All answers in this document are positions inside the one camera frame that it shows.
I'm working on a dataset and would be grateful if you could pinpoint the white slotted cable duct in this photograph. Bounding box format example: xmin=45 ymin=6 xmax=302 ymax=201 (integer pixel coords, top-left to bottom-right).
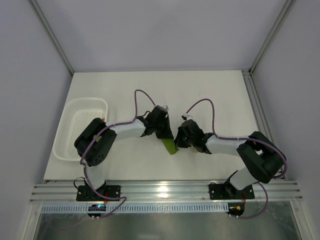
xmin=40 ymin=202 xmax=229 ymax=215

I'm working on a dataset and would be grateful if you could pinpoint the aluminium front rail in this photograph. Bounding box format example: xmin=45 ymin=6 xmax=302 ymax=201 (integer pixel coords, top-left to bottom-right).
xmin=29 ymin=179 xmax=303 ymax=204

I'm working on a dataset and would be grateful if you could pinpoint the corner frame post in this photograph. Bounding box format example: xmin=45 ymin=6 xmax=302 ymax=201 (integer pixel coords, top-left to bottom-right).
xmin=248 ymin=0 xmax=296 ymax=75
xmin=28 ymin=0 xmax=75 ymax=76

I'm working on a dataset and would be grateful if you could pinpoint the right aluminium side rail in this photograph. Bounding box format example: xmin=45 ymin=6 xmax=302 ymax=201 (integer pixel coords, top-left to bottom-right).
xmin=241 ymin=69 xmax=287 ymax=181

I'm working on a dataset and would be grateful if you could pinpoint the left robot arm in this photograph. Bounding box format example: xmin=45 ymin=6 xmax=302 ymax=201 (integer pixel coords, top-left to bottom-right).
xmin=74 ymin=105 xmax=178 ymax=201

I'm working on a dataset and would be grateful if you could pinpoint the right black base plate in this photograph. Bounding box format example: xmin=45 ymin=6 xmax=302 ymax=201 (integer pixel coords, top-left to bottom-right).
xmin=208 ymin=182 xmax=255 ymax=200

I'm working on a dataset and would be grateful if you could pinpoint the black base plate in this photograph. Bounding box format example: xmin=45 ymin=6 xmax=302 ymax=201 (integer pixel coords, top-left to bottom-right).
xmin=76 ymin=184 xmax=121 ymax=202
xmin=208 ymin=182 xmax=255 ymax=200

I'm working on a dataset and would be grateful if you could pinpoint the white perforated plastic basket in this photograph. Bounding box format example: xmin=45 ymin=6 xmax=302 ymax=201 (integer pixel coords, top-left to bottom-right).
xmin=52 ymin=97 xmax=108 ymax=162

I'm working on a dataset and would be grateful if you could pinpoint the right corner frame post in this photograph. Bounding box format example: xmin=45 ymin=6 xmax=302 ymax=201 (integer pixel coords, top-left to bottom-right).
xmin=248 ymin=0 xmax=296 ymax=75

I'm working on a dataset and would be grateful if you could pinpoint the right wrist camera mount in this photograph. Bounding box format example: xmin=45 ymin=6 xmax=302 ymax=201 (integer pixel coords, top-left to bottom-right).
xmin=181 ymin=112 xmax=193 ymax=121

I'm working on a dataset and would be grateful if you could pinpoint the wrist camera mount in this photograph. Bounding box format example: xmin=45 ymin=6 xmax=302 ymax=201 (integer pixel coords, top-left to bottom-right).
xmin=162 ymin=105 xmax=169 ymax=112
xmin=181 ymin=112 xmax=193 ymax=121

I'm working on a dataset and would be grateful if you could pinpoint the left corner frame post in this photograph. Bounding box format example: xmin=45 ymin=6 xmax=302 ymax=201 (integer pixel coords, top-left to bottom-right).
xmin=28 ymin=0 xmax=75 ymax=76

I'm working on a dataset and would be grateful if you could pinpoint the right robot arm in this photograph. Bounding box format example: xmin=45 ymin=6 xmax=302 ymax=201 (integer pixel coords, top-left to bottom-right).
xmin=175 ymin=119 xmax=288 ymax=200

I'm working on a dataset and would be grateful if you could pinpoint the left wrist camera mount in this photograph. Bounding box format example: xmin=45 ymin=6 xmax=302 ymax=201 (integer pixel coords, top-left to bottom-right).
xmin=162 ymin=105 xmax=169 ymax=112

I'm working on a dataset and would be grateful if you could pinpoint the green paper napkin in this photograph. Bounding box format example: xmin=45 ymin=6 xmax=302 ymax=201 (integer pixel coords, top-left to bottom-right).
xmin=161 ymin=138 xmax=179 ymax=155

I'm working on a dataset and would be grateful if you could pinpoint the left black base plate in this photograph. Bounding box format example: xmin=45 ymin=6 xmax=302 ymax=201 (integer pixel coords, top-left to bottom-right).
xmin=76 ymin=184 xmax=121 ymax=202

